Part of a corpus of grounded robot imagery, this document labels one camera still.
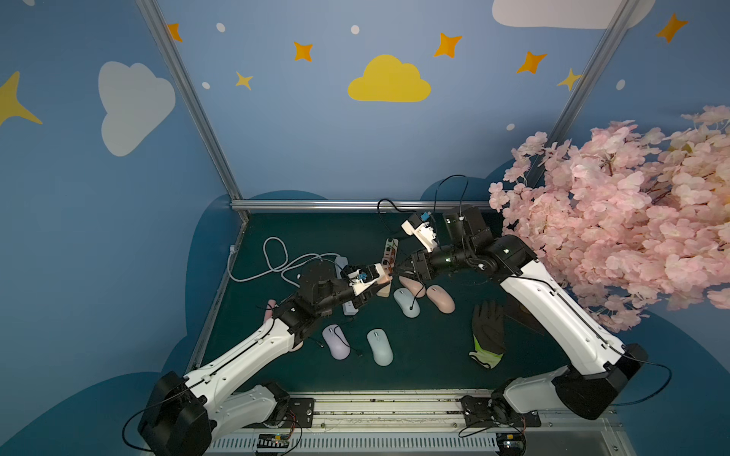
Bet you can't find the purple wireless mouse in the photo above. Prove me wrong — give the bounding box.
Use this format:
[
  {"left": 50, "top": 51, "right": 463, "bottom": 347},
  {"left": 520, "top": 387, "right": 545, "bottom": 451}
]
[{"left": 322, "top": 324, "right": 351, "bottom": 361}]

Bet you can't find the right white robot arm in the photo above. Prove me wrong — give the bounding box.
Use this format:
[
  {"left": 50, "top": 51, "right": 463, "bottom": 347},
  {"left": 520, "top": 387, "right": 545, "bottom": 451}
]
[{"left": 401, "top": 205, "right": 648, "bottom": 420}]

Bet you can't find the aluminium frame rail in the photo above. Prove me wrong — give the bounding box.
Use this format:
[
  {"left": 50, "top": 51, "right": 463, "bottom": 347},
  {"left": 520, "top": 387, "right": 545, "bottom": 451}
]
[{"left": 229, "top": 199, "right": 492, "bottom": 213}]

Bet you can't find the light green wireless mouse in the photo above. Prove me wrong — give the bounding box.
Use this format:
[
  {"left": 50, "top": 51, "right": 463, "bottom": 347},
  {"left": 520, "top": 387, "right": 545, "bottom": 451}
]
[{"left": 367, "top": 329, "right": 394, "bottom": 367}]

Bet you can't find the pink mouse near strip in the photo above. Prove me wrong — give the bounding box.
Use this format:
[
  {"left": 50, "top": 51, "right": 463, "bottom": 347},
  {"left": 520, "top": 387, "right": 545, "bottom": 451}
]
[{"left": 398, "top": 275, "right": 427, "bottom": 298}]

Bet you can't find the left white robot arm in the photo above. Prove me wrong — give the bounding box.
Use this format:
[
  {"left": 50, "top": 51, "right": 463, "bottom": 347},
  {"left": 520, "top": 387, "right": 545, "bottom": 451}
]
[{"left": 136, "top": 260, "right": 384, "bottom": 455}]

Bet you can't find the white power strip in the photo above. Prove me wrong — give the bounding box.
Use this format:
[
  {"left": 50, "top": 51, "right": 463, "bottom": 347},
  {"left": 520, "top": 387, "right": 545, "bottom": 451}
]
[{"left": 333, "top": 255, "right": 360, "bottom": 317}]

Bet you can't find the black green work glove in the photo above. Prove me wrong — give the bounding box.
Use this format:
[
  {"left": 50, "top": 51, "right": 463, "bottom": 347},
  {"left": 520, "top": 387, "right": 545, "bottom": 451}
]
[{"left": 469, "top": 301, "right": 506, "bottom": 370}]

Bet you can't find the pink cherry blossom tree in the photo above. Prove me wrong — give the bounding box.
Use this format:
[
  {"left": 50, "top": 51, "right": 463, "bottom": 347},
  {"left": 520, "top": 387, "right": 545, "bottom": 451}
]
[{"left": 490, "top": 106, "right": 729, "bottom": 332}]

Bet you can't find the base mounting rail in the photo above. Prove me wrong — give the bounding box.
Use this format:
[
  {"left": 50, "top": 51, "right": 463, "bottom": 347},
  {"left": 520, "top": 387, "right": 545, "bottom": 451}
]
[{"left": 153, "top": 389, "right": 620, "bottom": 456}]

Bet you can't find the black power strip cable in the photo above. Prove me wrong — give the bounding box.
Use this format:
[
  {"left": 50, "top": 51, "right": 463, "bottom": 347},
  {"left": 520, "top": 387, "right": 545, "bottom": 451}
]
[{"left": 376, "top": 198, "right": 423, "bottom": 241}]

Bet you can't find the cream red power strip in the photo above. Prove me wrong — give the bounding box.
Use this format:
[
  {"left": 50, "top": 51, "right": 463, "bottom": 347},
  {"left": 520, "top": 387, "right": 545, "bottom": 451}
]
[{"left": 378, "top": 237, "right": 399, "bottom": 298}]

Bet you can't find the purple pink garden fork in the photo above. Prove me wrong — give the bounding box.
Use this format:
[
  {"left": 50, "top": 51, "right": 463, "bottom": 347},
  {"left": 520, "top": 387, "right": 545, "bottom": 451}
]
[{"left": 263, "top": 299, "right": 278, "bottom": 322}]

